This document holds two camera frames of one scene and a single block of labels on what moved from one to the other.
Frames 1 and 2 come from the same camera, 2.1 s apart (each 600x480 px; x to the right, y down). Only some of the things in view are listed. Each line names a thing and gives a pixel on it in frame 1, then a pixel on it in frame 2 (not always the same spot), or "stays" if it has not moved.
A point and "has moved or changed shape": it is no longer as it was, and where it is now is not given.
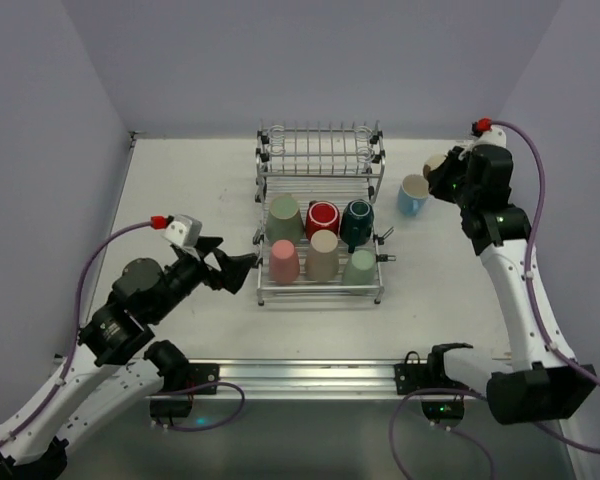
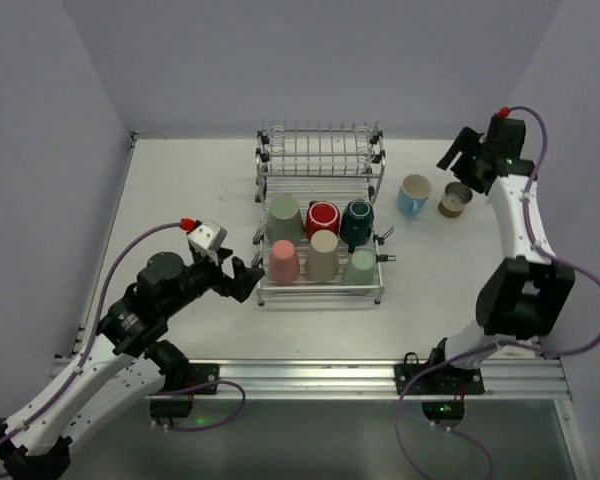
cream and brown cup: [432, 163] has moved or changed shape
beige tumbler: [322, 259] stays
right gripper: [450, 180] -> [466, 157]
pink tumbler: [284, 266] stays
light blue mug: [412, 194] stays
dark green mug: [357, 222] stays
